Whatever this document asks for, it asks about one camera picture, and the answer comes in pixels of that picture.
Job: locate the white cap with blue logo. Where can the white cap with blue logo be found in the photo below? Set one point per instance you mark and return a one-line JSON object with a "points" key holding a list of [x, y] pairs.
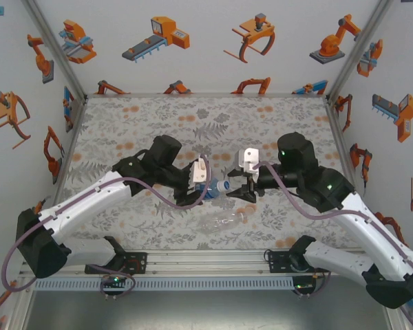
{"points": [[224, 186]]}

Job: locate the aluminium table edge rail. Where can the aluminium table edge rail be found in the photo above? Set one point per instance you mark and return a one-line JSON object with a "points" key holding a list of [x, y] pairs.
{"points": [[339, 137], [73, 137], [206, 95]]}

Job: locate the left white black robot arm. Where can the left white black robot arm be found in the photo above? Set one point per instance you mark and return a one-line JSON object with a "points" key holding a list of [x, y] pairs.
{"points": [[82, 203]]}

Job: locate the aluminium frame post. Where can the aluminium frame post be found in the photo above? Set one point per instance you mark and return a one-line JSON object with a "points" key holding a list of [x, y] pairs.
{"points": [[362, 44], [20, 309], [395, 319], [53, 44]]}

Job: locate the clear plastic bottle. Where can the clear plastic bottle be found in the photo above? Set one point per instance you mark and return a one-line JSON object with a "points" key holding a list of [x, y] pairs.
{"points": [[220, 223]]}

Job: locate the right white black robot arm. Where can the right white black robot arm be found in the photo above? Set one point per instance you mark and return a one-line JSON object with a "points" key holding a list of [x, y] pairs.
{"points": [[365, 227]]}

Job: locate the small board with green light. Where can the small board with green light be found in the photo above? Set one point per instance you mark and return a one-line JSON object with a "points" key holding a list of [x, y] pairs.
{"points": [[304, 286], [115, 280]]}

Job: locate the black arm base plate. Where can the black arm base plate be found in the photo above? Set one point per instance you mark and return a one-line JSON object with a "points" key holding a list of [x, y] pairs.
{"points": [[137, 255], [277, 266]]}

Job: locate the blue label plastic bottle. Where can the blue label plastic bottle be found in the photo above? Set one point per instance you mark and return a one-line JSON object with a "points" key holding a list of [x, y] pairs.
{"points": [[211, 192]]}

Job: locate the floral print table mat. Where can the floral print table mat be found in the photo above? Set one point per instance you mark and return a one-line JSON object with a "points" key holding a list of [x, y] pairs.
{"points": [[141, 117]]}

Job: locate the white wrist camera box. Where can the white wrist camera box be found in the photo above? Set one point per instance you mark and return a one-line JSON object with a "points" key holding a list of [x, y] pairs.
{"points": [[248, 156], [199, 172]]}

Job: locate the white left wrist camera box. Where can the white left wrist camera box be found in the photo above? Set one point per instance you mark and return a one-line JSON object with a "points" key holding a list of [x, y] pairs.
{"points": [[199, 172]]}

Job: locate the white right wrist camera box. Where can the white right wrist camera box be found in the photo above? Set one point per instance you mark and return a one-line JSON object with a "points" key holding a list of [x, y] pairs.
{"points": [[248, 156]]}

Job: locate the wide aluminium mounting rail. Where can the wide aluminium mounting rail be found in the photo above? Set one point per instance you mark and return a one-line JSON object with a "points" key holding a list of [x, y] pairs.
{"points": [[206, 263]]}

